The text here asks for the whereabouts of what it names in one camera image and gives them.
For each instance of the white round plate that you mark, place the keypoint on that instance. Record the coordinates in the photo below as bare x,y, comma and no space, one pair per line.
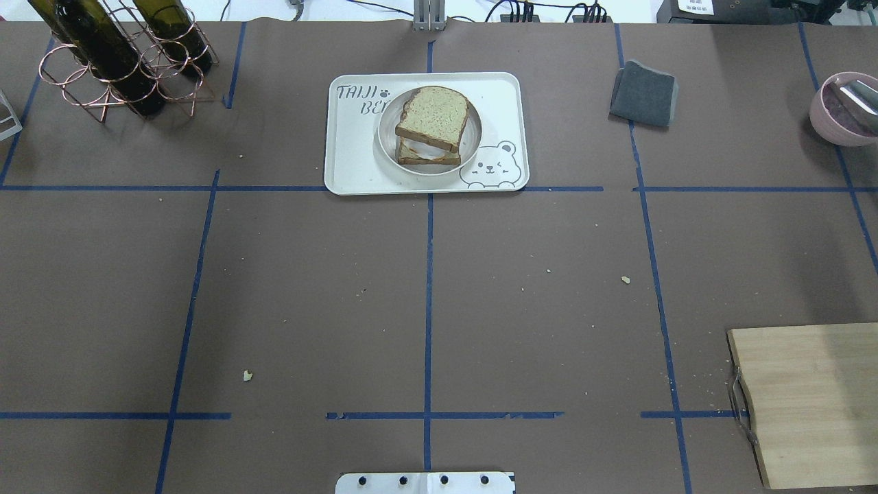
388,140

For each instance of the bread slice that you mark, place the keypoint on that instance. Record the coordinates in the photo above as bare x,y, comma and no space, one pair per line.
435,116
407,162

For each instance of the white bear serving tray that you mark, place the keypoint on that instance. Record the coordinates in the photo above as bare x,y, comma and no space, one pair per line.
354,164

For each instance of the fried egg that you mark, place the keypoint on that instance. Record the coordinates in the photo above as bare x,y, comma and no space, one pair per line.
422,152

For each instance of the grey folded cloth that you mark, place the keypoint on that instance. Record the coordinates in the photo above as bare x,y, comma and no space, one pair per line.
644,95

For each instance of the dark green wine bottle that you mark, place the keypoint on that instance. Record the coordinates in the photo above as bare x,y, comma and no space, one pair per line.
110,52
182,43
46,9

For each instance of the wooden cutting board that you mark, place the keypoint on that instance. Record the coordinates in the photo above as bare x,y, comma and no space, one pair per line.
810,393

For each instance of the pink bowl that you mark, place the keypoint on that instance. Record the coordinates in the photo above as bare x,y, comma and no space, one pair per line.
833,122

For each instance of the metal scoop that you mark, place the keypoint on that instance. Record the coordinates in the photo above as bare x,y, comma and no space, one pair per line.
857,98

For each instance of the aluminium frame post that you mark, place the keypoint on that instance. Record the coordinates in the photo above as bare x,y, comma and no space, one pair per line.
429,15

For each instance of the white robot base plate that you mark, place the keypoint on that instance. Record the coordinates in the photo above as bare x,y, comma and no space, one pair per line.
427,482

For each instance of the copper wire bottle rack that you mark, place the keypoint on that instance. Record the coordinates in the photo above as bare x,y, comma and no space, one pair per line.
82,87

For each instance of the white wire cup rack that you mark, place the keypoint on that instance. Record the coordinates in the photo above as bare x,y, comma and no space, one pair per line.
10,122

